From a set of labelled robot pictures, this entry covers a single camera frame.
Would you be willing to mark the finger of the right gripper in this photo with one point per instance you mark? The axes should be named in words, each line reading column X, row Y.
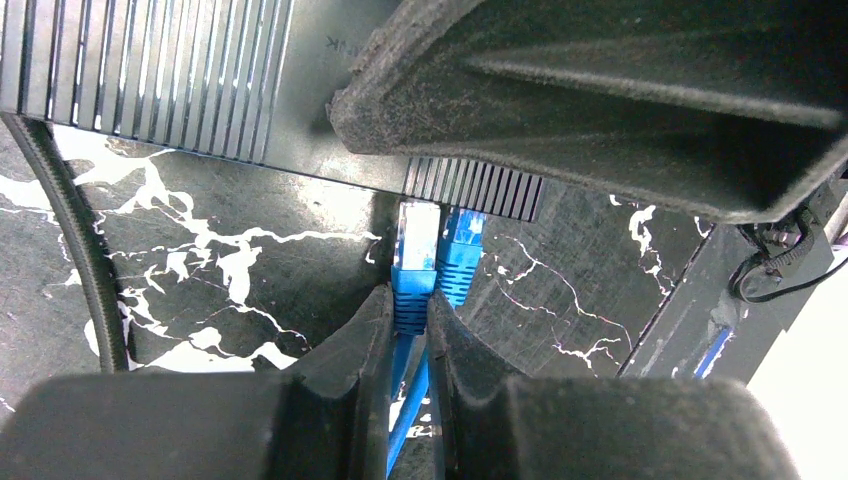
column 734, row 111

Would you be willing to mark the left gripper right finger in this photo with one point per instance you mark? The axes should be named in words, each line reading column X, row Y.
column 493, row 421

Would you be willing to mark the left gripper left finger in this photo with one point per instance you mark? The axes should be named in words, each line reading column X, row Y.
column 324, row 417

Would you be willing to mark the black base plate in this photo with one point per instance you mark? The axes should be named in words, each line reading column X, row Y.
column 701, row 330

